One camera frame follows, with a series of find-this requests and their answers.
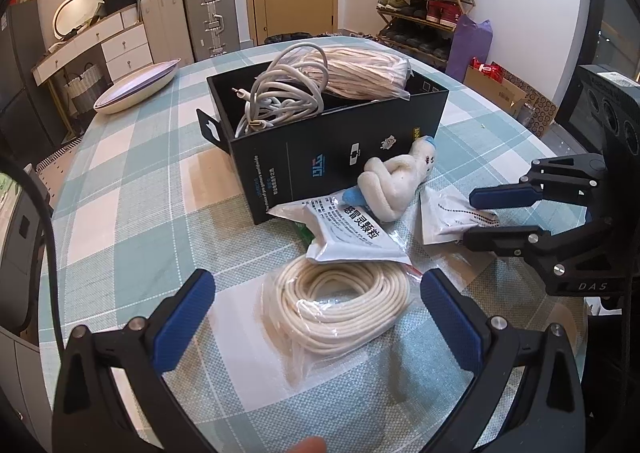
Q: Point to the white medicine packet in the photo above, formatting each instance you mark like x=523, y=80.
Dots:
x=350, y=233

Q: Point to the purple bag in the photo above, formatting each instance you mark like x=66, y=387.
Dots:
x=467, y=50

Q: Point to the white face mask packet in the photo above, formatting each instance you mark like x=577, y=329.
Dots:
x=450, y=218

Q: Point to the white dressing table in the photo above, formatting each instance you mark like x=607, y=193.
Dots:
x=120, y=48

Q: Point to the white storage basket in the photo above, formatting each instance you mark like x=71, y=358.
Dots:
x=87, y=88

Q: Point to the black shoes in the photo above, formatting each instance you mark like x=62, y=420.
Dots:
x=280, y=39

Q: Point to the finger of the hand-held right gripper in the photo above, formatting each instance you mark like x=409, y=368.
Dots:
x=500, y=239
x=500, y=196

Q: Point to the black cardboard box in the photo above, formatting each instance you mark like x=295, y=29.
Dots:
x=310, y=158

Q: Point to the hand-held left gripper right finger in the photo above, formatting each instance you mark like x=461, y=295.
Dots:
x=452, y=328

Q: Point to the silver suitcase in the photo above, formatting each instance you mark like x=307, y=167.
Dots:
x=212, y=18

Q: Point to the clear red-strip zip bag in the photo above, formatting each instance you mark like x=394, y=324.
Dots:
x=417, y=272

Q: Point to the green packet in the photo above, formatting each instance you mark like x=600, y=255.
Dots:
x=304, y=235

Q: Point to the oval mirror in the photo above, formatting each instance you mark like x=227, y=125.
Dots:
x=80, y=8

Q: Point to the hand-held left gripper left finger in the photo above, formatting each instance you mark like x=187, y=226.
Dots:
x=185, y=323

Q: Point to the cardboard box of red packets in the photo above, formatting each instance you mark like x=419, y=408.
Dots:
x=510, y=93

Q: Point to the stack of white plates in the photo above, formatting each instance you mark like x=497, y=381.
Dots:
x=135, y=90

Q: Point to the beige suitcase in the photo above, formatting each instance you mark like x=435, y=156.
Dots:
x=167, y=28

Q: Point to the white and blue plush toy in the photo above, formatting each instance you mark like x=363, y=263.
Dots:
x=390, y=183

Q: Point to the person's left hand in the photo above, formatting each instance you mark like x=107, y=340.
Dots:
x=309, y=445

